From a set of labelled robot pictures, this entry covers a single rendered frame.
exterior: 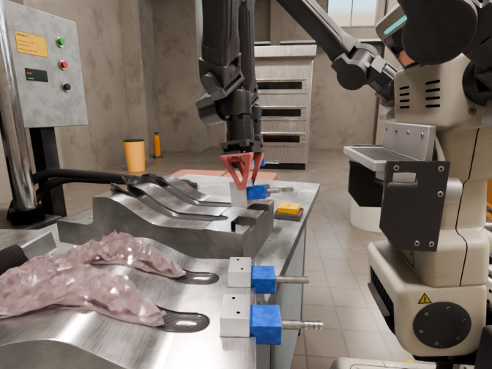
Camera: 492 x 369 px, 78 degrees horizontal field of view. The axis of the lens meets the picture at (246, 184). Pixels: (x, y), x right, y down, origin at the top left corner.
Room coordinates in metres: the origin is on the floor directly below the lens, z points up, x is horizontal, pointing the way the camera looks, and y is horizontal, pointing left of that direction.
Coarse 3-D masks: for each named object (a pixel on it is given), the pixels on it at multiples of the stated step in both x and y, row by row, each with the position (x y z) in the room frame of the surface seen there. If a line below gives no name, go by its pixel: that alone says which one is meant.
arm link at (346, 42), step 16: (288, 0) 0.83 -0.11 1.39; (304, 0) 0.82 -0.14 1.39; (304, 16) 0.83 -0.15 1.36; (320, 16) 0.82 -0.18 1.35; (320, 32) 0.83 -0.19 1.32; (336, 32) 0.83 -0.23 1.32; (336, 48) 0.83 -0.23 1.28; (352, 48) 0.86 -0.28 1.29; (368, 48) 0.84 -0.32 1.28; (336, 64) 0.83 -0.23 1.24; (352, 64) 0.80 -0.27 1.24; (352, 80) 0.82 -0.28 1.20
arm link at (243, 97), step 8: (240, 88) 0.66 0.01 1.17; (232, 96) 0.64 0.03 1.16; (240, 96) 0.64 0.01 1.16; (248, 96) 0.66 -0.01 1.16; (224, 104) 0.69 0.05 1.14; (232, 104) 0.64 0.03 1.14; (240, 104) 0.64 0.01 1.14; (248, 104) 0.65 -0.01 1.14; (224, 112) 0.68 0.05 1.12; (232, 112) 0.64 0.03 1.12; (240, 112) 0.64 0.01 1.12; (248, 112) 0.64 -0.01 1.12
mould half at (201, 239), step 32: (160, 192) 0.77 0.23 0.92; (192, 192) 0.85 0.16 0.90; (64, 224) 0.71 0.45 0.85; (96, 224) 0.68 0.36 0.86; (128, 224) 0.65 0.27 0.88; (160, 224) 0.63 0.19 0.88; (192, 224) 0.62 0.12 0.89; (224, 224) 0.61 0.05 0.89; (192, 256) 0.59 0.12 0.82; (224, 256) 0.57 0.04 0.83
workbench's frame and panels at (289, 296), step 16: (304, 224) 0.90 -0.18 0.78; (304, 240) 1.32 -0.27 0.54; (288, 256) 0.66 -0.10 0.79; (304, 256) 1.33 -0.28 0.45; (288, 272) 0.96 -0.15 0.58; (304, 272) 1.36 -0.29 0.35; (288, 288) 0.97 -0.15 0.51; (272, 304) 0.51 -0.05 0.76; (288, 304) 0.98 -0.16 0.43; (288, 336) 1.01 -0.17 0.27; (256, 352) 0.59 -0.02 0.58; (272, 352) 0.74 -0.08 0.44; (288, 352) 1.02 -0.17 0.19; (256, 368) 0.59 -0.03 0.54; (272, 368) 0.74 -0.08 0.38; (288, 368) 1.04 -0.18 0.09
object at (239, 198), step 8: (232, 184) 0.62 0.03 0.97; (248, 184) 0.63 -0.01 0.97; (264, 184) 0.62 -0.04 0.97; (232, 192) 0.62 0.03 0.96; (240, 192) 0.61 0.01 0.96; (248, 192) 0.61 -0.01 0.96; (256, 192) 0.60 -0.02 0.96; (264, 192) 0.60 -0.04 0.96; (272, 192) 0.61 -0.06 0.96; (232, 200) 0.62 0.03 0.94; (240, 200) 0.61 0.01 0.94; (248, 200) 0.61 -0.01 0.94
